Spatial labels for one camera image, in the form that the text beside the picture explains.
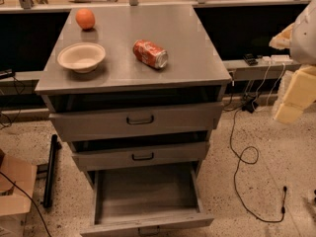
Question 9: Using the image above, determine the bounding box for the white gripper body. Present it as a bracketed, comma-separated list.
[290, 0, 316, 64]

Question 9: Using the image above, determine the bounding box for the orange fruit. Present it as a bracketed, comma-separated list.
[75, 8, 95, 30]

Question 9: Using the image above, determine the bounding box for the beige paper bowl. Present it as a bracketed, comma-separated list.
[57, 42, 106, 73]

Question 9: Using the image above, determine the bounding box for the black device on ledge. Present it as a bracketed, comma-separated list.
[243, 53, 258, 66]

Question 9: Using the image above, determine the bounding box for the black cable on floor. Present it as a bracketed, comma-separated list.
[228, 107, 288, 224]

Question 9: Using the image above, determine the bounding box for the red coke can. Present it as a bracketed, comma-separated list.
[132, 39, 168, 69]

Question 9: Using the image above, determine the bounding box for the grey open bottom drawer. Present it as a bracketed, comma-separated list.
[81, 163, 213, 237]

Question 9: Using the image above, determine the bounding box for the cardboard box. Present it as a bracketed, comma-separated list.
[0, 150, 37, 216]

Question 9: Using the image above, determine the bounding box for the grey drawer cabinet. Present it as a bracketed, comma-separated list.
[34, 4, 232, 180]

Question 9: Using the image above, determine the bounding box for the black bar on floor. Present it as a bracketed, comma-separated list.
[42, 134, 58, 208]

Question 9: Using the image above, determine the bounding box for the grey middle drawer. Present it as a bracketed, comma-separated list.
[72, 142, 209, 171]

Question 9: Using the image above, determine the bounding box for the black cable over box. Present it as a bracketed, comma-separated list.
[0, 171, 52, 237]

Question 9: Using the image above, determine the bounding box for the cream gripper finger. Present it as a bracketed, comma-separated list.
[269, 24, 294, 50]
[273, 65, 316, 123]

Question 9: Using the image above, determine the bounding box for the white power strip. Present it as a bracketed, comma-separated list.
[262, 54, 292, 63]

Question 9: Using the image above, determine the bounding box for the grey top drawer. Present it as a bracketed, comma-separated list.
[49, 103, 223, 142]

